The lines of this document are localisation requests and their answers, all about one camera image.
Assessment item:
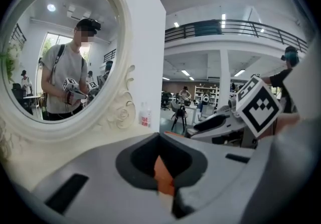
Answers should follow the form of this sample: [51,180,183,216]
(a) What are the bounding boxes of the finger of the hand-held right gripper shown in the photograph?
[187,114,242,134]
[186,122,246,147]

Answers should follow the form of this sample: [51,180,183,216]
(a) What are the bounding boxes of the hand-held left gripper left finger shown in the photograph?
[31,132,176,224]

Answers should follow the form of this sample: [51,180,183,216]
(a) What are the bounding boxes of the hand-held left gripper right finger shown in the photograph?
[159,132,258,224]

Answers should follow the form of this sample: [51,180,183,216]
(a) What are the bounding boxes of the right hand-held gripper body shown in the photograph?
[220,76,282,149]

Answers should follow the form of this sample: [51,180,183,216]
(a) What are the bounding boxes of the person's right forearm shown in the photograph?
[258,112,301,141]

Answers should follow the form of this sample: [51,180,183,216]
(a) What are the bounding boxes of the dark chair black legs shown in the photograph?
[171,106,189,133]

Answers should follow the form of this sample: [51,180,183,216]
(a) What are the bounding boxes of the clear plastic bottle red label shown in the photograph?
[139,102,152,128]

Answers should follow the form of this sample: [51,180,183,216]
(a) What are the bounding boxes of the oval mirror white frame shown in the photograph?
[0,0,138,143]

